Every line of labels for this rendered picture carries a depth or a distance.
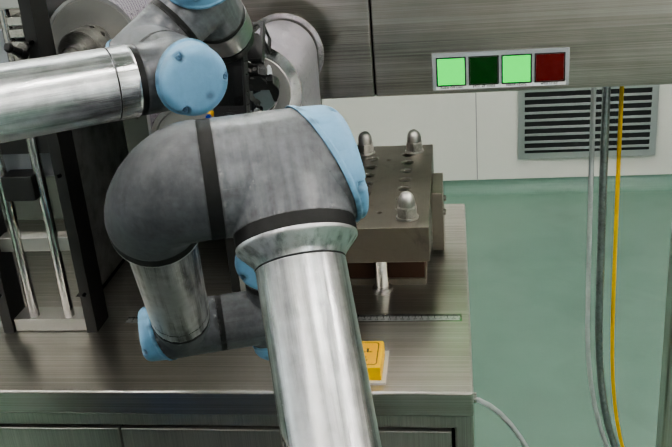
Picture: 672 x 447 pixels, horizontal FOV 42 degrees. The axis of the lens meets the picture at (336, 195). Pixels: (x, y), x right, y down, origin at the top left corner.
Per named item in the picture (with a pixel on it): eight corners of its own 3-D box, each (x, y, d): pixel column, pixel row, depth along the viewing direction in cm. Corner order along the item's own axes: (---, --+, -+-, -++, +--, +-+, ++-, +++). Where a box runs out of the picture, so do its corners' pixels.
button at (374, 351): (331, 382, 122) (330, 367, 121) (337, 354, 128) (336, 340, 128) (381, 382, 121) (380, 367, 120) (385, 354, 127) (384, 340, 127)
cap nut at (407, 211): (395, 222, 139) (393, 196, 137) (396, 213, 143) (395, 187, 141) (418, 221, 139) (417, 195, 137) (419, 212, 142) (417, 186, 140)
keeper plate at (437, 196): (433, 250, 156) (430, 193, 152) (434, 227, 165) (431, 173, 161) (447, 250, 156) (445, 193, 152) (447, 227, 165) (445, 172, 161)
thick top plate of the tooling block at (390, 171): (330, 263, 141) (327, 229, 139) (354, 174, 178) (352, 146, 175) (430, 261, 139) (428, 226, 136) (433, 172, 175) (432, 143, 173)
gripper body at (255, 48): (274, 41, 126) (255, -3, 115) (272, 96, 123) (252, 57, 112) (222, 44, 127) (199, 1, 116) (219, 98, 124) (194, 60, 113)
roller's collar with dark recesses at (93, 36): (62, 74, 132) (54, 32, 130) (77, 65, 138) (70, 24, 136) (102, 72, 132) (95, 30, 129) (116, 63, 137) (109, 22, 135)
